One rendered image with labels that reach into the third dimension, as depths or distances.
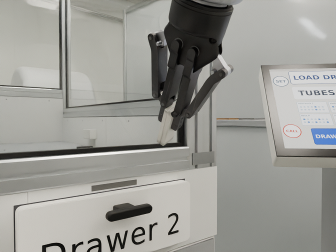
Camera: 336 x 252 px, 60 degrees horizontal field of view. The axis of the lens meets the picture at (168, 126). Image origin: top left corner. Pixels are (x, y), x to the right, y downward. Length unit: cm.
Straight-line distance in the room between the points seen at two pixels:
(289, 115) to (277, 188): 104
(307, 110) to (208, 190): 33
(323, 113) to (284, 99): 10
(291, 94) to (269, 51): 100
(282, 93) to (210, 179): 33
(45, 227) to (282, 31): 159
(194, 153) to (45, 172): 28
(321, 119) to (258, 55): 110
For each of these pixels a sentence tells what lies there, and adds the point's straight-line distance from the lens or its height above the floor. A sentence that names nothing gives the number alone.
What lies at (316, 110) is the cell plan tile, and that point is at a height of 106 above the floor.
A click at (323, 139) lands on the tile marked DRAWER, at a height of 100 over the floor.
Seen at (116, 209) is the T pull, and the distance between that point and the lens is 44.
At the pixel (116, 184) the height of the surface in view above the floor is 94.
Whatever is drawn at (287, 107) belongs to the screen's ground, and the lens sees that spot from 79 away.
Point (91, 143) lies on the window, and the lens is 48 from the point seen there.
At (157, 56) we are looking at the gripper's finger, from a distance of 42.
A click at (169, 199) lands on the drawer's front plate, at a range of 53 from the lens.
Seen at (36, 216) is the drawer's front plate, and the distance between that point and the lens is 44.
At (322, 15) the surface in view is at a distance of 173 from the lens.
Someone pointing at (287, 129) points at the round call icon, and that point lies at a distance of 74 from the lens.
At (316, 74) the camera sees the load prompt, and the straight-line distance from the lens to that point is 90.
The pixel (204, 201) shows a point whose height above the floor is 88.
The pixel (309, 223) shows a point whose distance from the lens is 175.
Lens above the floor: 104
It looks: 1 degrees down
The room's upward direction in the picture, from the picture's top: straight up
